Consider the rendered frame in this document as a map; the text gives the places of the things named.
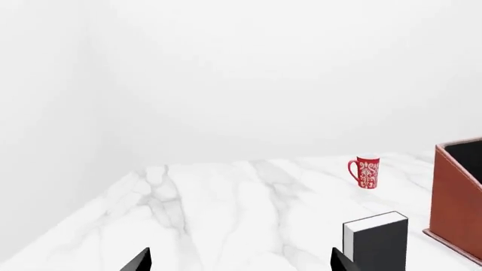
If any black book with white pages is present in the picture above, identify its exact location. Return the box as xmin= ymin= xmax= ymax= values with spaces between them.
xmin=342 ymin=210 xmax=410 ymax=271

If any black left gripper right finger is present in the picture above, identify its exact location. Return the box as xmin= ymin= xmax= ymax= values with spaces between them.
xmin=331 ymin=246 xmax=362 ymax=271

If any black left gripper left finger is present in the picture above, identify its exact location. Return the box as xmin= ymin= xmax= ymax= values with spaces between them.
xmin=119 ymin=246 xmax=152 ymax=271

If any brown leather caddy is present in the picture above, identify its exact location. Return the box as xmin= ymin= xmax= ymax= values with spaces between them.
xmin=422 ymin=136 xmax=482 ymax=266

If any red patterned mug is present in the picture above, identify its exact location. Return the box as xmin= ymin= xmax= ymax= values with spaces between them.
xmin=347 ymin=154 xmax=380 ymax=190

